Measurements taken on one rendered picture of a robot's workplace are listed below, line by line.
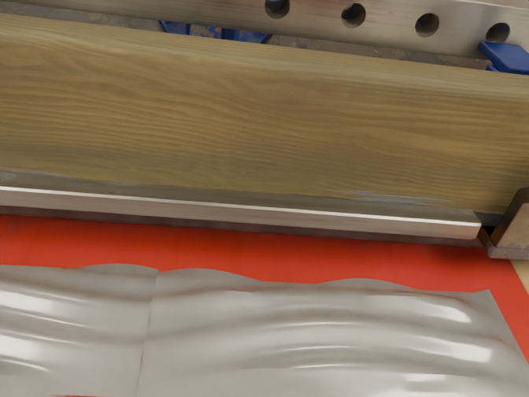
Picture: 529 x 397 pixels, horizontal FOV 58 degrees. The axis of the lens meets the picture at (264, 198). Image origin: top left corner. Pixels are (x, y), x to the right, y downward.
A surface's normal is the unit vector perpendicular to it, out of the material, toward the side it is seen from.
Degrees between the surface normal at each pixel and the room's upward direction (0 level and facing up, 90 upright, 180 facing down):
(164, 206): 53
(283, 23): 58
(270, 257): 32
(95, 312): 4
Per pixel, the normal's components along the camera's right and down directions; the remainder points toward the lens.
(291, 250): 0.14, -0.77
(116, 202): 0.05, 0.56
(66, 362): 0.09, -0.38
